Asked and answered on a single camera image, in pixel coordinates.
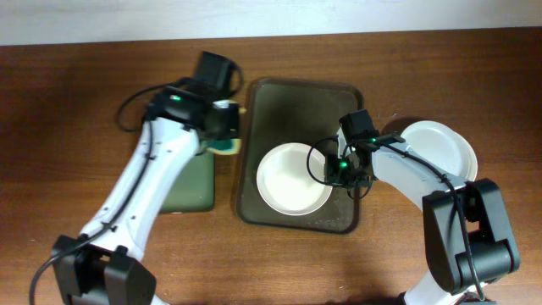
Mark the green and yellow sponge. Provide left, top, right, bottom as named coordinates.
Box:
left=206, top=106, right=247, bottom=156

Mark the pink plate with stain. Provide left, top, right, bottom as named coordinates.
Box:
left=256, top=142, right=332, bottom=216

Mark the pale green plate with stain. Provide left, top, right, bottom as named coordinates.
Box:
left=401, top=120, right=458, bottom=176

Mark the white plate with stain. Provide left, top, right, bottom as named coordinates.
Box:
left=454, top=134, right=478, bottom=181

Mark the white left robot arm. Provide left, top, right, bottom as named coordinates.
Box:
left=49, top=86, right=240, bottom=304

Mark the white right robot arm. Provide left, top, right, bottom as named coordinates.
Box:
left=324, top=130, right=521, bottom=304

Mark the large dark serving tray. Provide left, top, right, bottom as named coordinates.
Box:
left=235, top=78, right=363, bottom=235

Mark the small black water tray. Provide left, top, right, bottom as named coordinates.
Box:
left=160, top=152, right=215, bottom=214

